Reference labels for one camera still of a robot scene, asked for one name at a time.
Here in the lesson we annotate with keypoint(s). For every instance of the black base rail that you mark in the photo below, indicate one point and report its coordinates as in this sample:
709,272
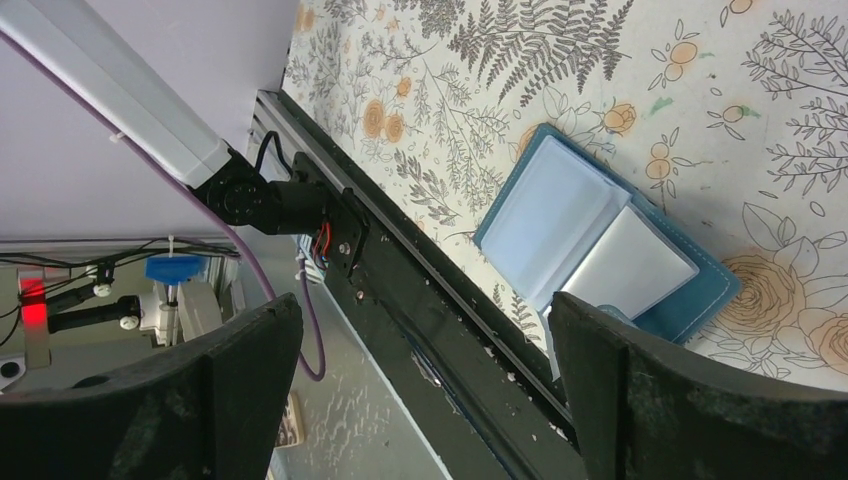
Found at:
479,393

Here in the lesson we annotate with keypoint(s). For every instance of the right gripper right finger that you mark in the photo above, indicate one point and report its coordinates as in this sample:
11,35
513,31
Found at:
645,408

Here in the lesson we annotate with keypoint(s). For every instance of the blue card holder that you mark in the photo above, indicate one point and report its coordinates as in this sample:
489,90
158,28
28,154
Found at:
564,223

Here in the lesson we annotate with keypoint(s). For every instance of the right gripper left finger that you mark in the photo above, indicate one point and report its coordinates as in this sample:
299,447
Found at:
209,408

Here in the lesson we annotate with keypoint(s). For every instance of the floral table mat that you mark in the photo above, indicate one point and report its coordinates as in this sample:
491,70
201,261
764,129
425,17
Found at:
731,116

